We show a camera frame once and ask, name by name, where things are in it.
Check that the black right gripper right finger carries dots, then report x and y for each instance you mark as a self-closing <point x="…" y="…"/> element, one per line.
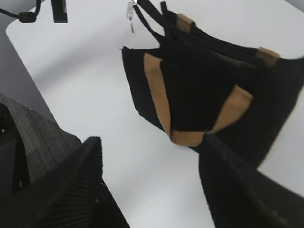
<point x="239" y="196"/>

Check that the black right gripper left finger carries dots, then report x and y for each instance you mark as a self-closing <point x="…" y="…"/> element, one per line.
<point x="64" y="198"/>

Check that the black tote bag tan handles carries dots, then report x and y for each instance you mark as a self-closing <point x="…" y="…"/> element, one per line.
<point x="194" y="84"/>

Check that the grey fabric chair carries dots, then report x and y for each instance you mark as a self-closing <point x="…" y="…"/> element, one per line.
<point x="46" y="144"/>

